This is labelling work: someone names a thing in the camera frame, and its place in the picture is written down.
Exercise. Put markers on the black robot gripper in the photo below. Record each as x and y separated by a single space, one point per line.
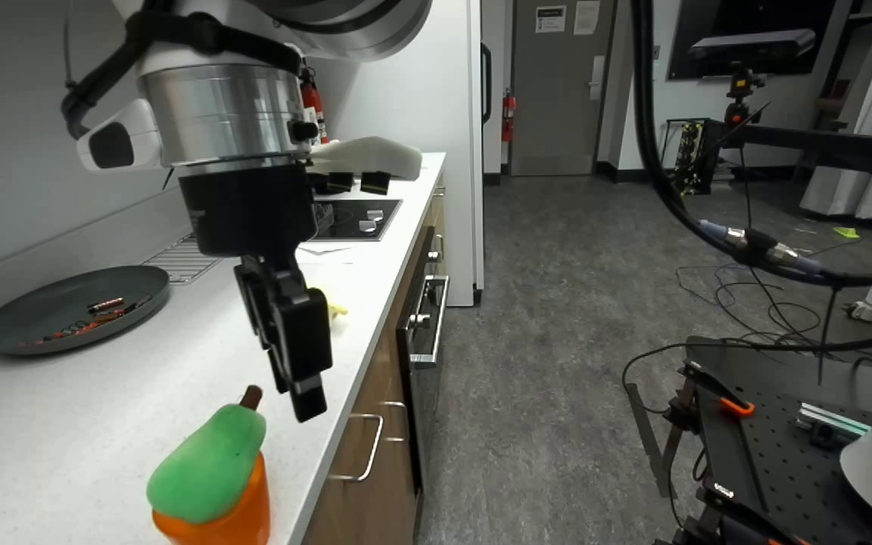
260 215

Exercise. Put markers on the green pear plushy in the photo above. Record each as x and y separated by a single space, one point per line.
208 475

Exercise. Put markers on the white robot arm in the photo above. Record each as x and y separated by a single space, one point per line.
214 93

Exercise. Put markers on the yellow banana plushy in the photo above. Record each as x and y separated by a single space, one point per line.
337 312

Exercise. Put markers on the orange plastic cup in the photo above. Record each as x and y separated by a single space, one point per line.
244 525

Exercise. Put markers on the black oven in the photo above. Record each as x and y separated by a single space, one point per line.
427 299

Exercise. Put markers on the wooden drawer front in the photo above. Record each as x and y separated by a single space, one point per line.
369 488

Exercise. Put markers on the steel sink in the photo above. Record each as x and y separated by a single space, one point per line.
351 218

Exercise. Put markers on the dark grey round plate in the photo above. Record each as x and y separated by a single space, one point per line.
83 311

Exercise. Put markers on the red fire extinguisher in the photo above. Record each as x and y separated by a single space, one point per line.
509 110

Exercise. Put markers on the grey door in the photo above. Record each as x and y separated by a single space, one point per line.
557 80

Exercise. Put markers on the black optical breadboard table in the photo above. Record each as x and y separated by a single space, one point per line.
788 449

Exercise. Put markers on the black stereo camera on stand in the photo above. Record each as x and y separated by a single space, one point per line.
763 48

